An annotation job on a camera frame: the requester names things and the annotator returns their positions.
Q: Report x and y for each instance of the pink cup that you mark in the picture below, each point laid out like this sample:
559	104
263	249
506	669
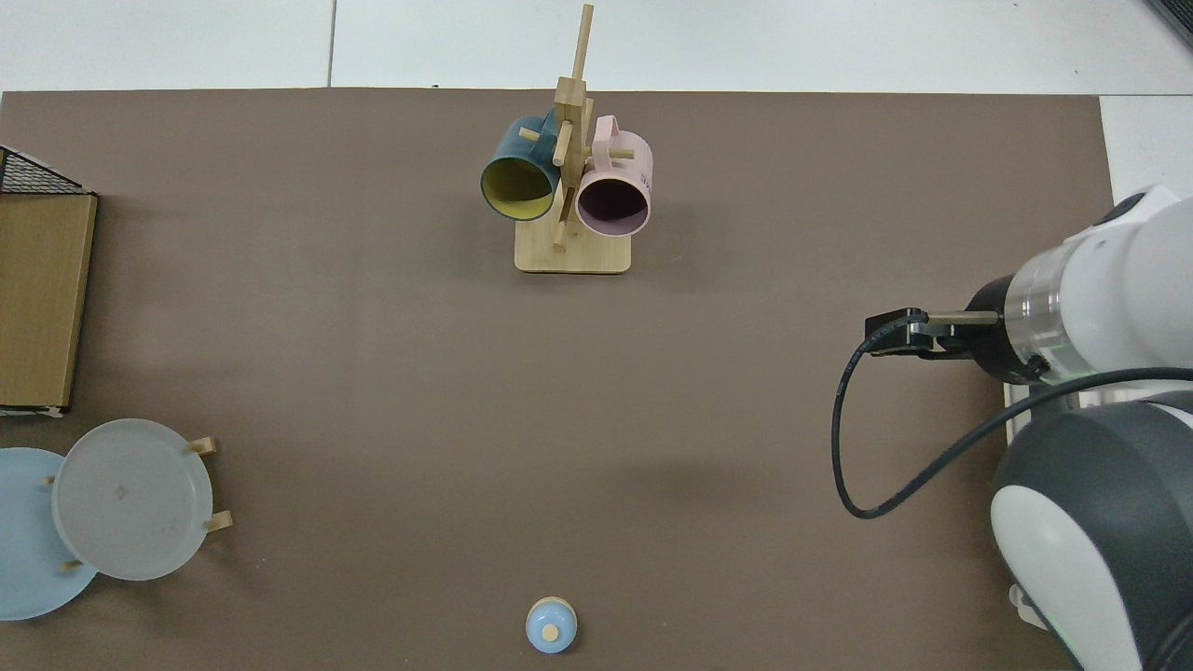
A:
638	168

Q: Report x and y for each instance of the wooden cup stand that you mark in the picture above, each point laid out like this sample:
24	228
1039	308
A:
573	256

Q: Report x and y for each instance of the dark blue cup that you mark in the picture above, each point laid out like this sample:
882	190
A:
508	140

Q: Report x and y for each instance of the small blue round bell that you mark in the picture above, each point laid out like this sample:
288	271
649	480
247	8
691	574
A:
551	626

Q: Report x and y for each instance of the brown table cloth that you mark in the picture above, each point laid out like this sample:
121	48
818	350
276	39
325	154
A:
373	373

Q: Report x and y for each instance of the wooden plate rack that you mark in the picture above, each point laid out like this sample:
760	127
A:
221	522

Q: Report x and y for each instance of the grey plate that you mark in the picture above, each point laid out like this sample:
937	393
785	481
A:
130	499

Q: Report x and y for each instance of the light blue plate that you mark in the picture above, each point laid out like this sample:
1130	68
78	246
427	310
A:
23	559

